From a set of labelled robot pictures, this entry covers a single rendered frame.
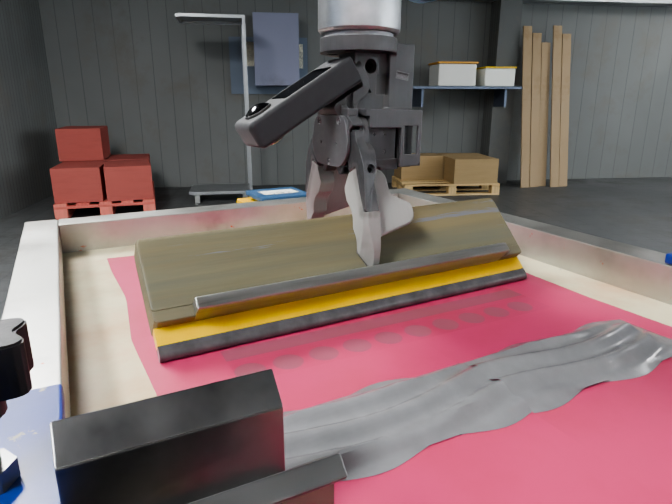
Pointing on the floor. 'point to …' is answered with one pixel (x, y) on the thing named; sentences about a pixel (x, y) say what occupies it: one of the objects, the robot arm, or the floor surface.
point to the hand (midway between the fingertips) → (336, 251)
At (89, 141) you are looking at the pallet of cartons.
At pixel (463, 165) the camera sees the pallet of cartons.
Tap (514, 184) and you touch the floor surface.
